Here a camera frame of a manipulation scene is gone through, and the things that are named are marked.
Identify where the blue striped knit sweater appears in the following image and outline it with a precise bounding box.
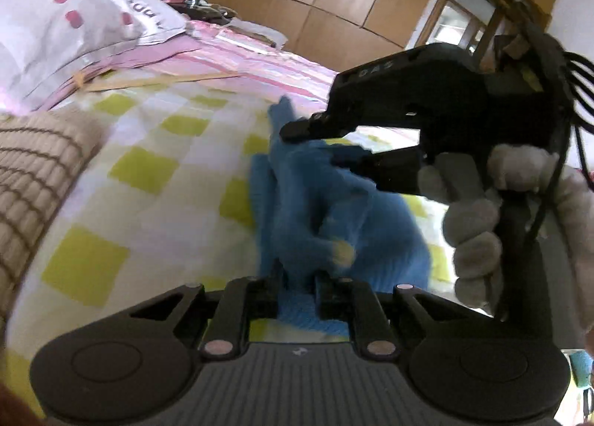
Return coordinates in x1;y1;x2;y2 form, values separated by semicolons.
249;97;432;335

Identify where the right hand in white glove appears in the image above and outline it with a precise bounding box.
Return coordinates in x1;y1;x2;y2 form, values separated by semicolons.
417;145;593;331

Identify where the white folded cloth on nightstand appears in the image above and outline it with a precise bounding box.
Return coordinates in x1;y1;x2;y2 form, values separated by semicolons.
226;17;288;49

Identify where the yellow white checkered bedsheet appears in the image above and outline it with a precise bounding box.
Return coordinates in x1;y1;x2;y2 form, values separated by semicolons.
0;77;461;417

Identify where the pink striped quilt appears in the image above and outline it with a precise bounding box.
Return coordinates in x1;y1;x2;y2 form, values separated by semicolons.
148;21;336;101

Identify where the pink pillow under white pillow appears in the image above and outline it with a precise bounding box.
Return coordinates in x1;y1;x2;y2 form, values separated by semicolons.
39;35;201;111

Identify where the beige brown striped folded sweater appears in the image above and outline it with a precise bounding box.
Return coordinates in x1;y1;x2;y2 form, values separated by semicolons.
1;107;106;324

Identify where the white pillow with pink dots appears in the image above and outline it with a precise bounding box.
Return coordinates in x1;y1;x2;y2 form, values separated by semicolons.
1;0;188;114

